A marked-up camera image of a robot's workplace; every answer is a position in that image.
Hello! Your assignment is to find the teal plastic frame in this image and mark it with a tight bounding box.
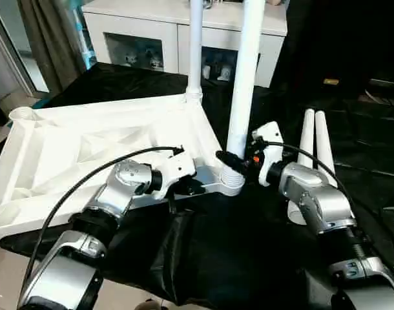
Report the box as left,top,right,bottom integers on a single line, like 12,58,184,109
31,96,52,110

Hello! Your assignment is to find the white plastic table leg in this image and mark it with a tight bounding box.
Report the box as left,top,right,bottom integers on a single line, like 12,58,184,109
183,0,205,103
218,0,266,195
286,108,316,226
314,110,339,189

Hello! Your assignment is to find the white glass-door cabinet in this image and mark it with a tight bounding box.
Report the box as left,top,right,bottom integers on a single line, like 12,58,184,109
82,0,289,88

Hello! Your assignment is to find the black plastic mat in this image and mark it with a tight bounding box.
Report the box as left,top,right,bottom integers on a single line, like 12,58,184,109
0,61,394,310

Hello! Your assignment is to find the grey-brown curtain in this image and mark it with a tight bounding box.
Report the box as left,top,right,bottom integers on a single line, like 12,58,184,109
17,0,85,95

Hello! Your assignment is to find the black box with yellow label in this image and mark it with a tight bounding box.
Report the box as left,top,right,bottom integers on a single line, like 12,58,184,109
270,0,373,98

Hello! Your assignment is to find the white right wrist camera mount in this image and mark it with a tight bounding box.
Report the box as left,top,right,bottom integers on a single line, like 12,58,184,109
251,120,286,188

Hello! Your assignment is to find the white plastic table top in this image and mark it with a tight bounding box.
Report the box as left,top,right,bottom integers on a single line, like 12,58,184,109
0,93,245,250

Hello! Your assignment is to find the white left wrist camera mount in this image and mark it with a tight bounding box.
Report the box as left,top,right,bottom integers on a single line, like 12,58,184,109
152,148,197,200

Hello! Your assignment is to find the light blue patterned strip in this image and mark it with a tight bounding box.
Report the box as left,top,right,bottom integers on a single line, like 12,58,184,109
72,6,98,71

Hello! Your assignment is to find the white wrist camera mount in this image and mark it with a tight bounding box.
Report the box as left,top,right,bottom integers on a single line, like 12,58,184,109
251,120,286,188
152,148,197,200

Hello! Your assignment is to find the dark metal rail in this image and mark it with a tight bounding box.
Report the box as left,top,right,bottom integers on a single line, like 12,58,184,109
369,78,394,90

